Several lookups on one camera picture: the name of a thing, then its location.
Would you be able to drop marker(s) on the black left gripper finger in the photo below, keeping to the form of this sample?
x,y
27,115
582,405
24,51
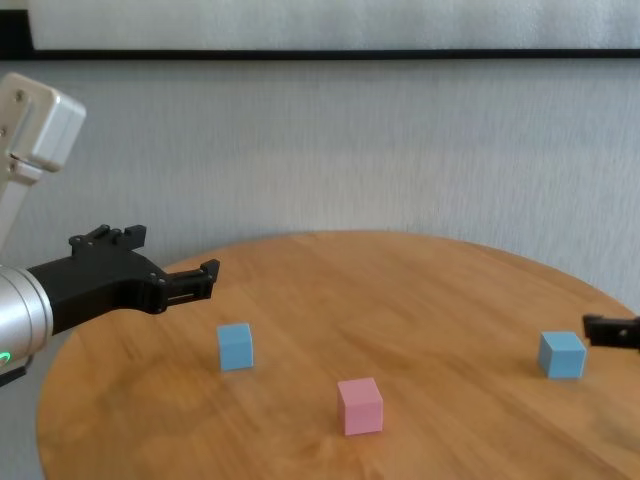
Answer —
x,y
112,237
192,285

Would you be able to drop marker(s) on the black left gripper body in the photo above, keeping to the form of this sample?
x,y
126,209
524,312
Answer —
x,y
100,280

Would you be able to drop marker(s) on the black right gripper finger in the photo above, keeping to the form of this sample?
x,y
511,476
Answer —
x,y
612,331

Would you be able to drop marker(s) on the blue cube block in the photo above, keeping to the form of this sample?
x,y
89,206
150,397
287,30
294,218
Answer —
x,y
235,347
562,356

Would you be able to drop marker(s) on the pink cube block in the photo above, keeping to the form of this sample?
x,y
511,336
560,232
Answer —
x,y
360,407

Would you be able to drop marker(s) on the white foam wall panel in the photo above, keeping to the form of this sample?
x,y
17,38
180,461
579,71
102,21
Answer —
x,y
320,25

